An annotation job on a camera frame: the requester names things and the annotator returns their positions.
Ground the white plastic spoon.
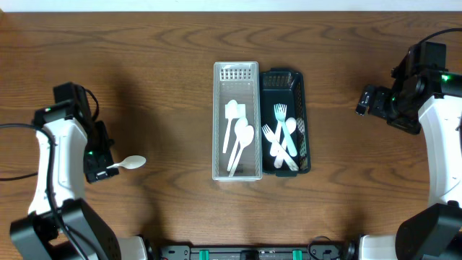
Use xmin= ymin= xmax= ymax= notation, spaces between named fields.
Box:
xmin=274 ymin=118 xmax=296 ymax=169

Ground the mint green plastic fork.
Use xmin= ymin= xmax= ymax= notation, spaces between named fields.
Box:
xmin=274 ymin=103 xmax=297 ymax=157

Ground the white plastic fork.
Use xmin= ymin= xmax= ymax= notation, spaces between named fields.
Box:
xmin=270 ymin=103 xmax=287 ymax=157

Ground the white utensil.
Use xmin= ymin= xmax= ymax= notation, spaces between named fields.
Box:
xmin=262 ymin=124 xmax=299 ymax=171

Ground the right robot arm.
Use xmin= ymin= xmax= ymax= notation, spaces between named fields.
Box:
xmin=355 ymin=41 xmax=461 ymax=259

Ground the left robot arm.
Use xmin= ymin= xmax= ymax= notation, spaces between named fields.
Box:
xmin=9 ymin=82 xmax=155 ymax=260

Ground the dark green mesh basket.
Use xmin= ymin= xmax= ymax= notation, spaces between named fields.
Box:
xmin=260 ymin=68 xmax=311 ymax=177

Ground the white label in basket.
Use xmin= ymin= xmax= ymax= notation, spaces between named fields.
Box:
xmin=225 ymin=104 xmax=246 ymax=119

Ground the clear plastic mesh basket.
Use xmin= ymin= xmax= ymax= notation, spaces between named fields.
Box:
xmin=212 ymin=61 xmax=262 ymax=182

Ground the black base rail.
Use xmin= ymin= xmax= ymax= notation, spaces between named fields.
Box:
xmin=145 ymin=237 xmax=359 ymax=260

